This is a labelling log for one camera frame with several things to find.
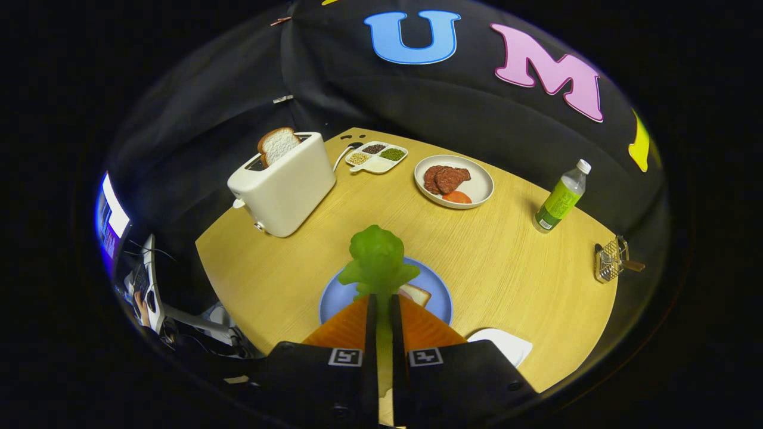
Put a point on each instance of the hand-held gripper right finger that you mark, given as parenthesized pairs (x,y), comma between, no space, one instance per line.
(400,387)

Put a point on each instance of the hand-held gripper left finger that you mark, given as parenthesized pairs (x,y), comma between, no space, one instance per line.
(371,387)

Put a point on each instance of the green lettuce leaf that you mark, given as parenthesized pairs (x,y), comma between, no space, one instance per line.
(378,256)

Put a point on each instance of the white bread slice brown crust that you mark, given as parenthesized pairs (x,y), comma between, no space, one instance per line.
(279,146)

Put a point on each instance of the blue plate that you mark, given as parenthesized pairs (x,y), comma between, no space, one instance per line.
(334,307)

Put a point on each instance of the small toast slice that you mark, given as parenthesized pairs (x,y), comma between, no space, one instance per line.
(417,294)

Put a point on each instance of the white leaf-shaped plate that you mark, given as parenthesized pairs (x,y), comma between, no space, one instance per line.
(503,345)

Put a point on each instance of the red tomato slice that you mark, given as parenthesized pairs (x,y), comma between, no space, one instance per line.
(457,197)

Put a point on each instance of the brown meat slices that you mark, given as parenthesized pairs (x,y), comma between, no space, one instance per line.
(444,179)

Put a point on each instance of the white toaster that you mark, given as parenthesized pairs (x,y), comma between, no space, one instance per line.
(286,190)

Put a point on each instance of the round white plate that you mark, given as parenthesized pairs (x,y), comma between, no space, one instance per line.
(480,185)

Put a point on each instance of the white divided tray of beans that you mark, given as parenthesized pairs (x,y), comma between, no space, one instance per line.
(377,164)

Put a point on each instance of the clear bottle green label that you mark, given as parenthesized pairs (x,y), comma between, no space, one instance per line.
(560,199)

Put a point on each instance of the black backdrop cloth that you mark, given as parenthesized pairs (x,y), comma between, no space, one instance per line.
(417,101)

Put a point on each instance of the silver clip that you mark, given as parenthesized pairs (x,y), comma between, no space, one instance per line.
(283,99)

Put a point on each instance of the computer monitor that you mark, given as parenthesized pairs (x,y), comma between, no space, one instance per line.
(110,220)

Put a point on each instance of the orange clip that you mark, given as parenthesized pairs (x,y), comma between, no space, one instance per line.
(280,21)

